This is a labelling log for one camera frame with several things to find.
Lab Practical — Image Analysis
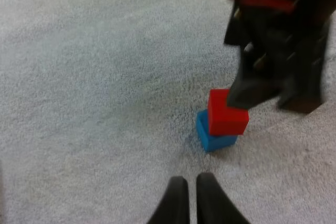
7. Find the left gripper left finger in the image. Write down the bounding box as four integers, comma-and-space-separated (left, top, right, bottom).
146, 176, 191, 224

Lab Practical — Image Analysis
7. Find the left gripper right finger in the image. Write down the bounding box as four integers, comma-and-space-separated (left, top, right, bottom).
196, 172, 250, 224

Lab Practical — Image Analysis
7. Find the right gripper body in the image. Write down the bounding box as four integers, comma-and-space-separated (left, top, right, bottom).
224, 0, 336, 80

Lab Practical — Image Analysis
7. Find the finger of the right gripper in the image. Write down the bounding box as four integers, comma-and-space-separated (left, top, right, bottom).
277, 23, 330, 115
226, 48, 286, 111

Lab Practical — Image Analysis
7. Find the red cube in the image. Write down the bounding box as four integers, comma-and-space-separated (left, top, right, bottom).
207, 88, 249, 136

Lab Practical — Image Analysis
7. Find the blue cube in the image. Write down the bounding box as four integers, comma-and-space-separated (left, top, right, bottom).
196, 110, 238, 153

